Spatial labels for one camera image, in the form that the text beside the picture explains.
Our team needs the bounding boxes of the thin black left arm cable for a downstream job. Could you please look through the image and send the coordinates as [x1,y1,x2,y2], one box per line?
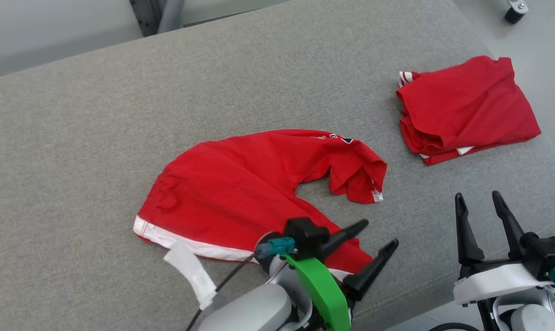
[185,252,260,331]

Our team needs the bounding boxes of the grey rounded post handle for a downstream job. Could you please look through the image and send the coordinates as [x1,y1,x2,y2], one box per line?
[157,0,186,34]

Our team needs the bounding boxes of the dark perforated post bracket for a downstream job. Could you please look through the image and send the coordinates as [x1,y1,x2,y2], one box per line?
[129,0,160,37]

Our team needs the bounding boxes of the black caster wheel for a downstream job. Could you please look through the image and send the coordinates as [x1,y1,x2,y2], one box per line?
[505,0,530,24]

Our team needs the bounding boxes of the grey fabric sofa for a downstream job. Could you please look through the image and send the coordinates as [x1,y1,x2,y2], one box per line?
[0,0,555,331]

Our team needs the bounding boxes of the red basketball jersey white sleeves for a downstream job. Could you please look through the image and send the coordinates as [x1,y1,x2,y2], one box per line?
[396,55,542,166]

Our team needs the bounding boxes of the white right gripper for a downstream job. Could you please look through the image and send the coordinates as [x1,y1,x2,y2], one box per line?
[453,191,555,331]

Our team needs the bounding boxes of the red shorts white hem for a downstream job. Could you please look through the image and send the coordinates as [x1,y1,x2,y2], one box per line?
[133,130,388,311]

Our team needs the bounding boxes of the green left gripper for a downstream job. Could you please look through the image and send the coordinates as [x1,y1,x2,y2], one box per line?
[284,219,400,331]

